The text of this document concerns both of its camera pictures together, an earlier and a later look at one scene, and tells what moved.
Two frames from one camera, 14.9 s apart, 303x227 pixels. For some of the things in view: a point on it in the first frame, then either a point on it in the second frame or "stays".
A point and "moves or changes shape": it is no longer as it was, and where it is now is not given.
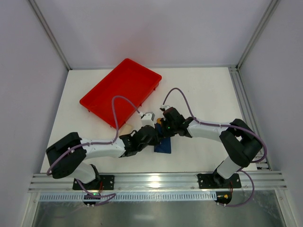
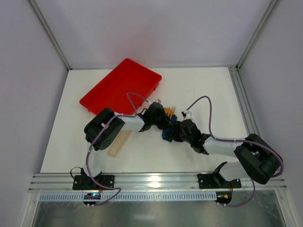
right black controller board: x=223 y=197 stays
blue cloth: x=164 y=145 moves or changes shape
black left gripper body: x=154 y=137 → x=162 y=117
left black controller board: x=91 y=203 stays
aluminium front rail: x=159 y=182 stays
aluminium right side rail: x=245 y=107 stays
